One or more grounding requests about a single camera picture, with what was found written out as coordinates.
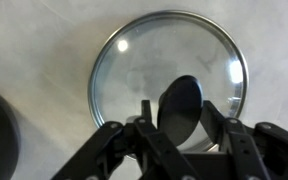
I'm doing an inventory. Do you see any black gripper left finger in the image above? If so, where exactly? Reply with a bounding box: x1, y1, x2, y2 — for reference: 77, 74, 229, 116
50, 99, 200, 180

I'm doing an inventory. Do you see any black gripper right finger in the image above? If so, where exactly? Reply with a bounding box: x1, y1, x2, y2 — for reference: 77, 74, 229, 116
200, 99, 288, 180

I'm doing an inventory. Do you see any glass pot lid black knob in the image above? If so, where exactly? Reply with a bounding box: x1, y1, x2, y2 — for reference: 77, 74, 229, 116
87, 9, 250, 158

